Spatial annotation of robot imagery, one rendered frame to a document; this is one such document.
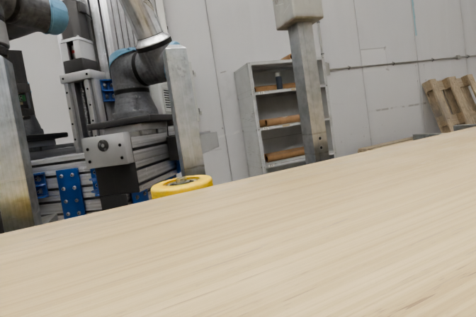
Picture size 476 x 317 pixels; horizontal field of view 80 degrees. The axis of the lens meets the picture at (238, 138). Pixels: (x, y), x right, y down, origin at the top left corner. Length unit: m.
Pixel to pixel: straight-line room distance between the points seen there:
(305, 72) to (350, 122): 3.43
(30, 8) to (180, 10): 2.77
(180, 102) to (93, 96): 0.77
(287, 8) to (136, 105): 0.59
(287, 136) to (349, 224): 3.29
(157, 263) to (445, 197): 0.19
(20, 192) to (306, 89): 0.49
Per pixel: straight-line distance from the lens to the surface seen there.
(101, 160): 0.90
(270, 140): 3.37
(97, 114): 1.21
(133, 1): 0.94
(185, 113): 0.48
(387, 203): 0.23
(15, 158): 0.49
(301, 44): 0.60
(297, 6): 0.60
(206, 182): 0.36
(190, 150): 0.48
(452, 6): 5.76
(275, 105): 3.42
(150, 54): 0.94
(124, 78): 1.02
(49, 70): 3.24
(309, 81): 0.59
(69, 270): 0.21
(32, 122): 1.33
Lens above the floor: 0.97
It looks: 3 degrees down
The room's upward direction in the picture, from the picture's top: 8 degrees counter-clockwise
